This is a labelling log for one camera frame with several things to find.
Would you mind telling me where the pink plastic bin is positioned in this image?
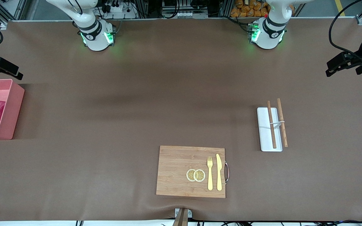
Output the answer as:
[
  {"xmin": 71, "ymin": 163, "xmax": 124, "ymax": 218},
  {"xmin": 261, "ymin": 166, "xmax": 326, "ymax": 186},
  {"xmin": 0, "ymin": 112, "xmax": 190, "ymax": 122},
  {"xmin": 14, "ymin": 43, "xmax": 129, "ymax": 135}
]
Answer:
[{"xmin": 0, "ymin": 79, "xmax": 25, "ymax": 141}]

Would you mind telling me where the brown wooden chopstick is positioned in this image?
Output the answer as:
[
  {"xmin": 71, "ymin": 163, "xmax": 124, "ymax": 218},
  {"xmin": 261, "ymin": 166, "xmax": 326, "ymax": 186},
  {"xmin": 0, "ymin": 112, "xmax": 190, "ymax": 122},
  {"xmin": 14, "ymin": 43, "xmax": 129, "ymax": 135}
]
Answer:
[
  {"xmin": 266, "ymin": 100, "xmax": 277, "ymax": 149},
  {"xmin": 277, "ymin": 98, "xmax": 288, "ymax": 148}
]

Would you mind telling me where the white rectangular tray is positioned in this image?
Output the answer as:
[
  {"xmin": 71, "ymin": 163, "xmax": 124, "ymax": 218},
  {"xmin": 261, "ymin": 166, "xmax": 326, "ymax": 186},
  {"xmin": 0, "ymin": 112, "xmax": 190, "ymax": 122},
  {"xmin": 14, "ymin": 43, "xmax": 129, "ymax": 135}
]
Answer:
[{"xmin": 256, "ymin": 107, "xmax": 283, "ymax": 152}]

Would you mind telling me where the orange snack packets pile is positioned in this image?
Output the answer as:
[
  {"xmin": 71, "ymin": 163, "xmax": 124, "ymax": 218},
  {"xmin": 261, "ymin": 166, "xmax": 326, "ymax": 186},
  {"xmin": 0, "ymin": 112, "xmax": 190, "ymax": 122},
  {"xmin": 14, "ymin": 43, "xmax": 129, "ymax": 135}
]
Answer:
[{"xmin": 230, "ymin": 0, "xmax": 271, "ymax": 18}]

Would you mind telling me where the white power strip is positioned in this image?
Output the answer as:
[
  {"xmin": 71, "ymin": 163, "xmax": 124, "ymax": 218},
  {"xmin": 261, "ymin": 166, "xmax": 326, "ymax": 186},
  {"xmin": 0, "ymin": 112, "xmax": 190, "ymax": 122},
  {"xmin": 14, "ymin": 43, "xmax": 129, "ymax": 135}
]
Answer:
[{"xmin": 101, "ymin": 0, "xmax": 137, "ymax": 19}]

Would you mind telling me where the yellow knife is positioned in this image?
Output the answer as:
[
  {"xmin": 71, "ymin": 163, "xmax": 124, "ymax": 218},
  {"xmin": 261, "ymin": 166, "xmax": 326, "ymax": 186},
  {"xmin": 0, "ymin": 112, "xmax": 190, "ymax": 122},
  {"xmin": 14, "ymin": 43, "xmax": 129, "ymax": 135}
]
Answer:
[{"xmin": 216, "ymin": 153, "xmax": 223, "ymax": 191}]

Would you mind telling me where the white terminal strip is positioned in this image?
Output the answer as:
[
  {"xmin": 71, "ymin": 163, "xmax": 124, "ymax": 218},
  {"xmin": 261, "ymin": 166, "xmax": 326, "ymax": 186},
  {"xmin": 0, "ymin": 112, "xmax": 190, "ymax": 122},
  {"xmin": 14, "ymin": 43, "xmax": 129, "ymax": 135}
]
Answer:
[{"xmin": 162, "ymin": 9, "xmax": 210, "ymax": 19}]

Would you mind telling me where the yellow fork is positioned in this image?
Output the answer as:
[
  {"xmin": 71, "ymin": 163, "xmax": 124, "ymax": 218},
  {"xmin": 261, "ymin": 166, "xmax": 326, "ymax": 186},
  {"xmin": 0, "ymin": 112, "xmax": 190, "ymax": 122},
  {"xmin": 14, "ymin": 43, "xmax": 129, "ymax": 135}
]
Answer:
[{"xmin": 207, "ymin": 156, "xmax": 214, "ymax": 191}]

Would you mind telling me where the wooden cutting board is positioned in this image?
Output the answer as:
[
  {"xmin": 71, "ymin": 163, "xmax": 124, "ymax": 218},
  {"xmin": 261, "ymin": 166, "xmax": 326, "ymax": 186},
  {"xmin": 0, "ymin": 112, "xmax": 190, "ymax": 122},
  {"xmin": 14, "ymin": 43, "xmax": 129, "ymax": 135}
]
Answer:
[{"xmin": 156, "ymin": 145, "xmax": 230, "ymax": 199}]

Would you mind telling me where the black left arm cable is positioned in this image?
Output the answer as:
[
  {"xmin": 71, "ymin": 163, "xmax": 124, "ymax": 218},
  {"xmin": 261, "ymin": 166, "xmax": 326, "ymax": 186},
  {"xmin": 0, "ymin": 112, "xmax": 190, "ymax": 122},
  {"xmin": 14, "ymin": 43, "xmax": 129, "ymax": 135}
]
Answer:
[{"xmin": 329, "ymin": 0, "xmax": 362, "ymax": 60}]

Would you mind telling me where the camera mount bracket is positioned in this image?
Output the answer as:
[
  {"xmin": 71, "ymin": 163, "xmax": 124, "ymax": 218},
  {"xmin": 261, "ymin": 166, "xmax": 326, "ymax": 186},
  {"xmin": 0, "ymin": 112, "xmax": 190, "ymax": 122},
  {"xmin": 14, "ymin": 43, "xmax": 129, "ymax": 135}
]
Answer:
[{"xmin": 172, "ymin": 208, "xmax": 193, "ymax": 226}]

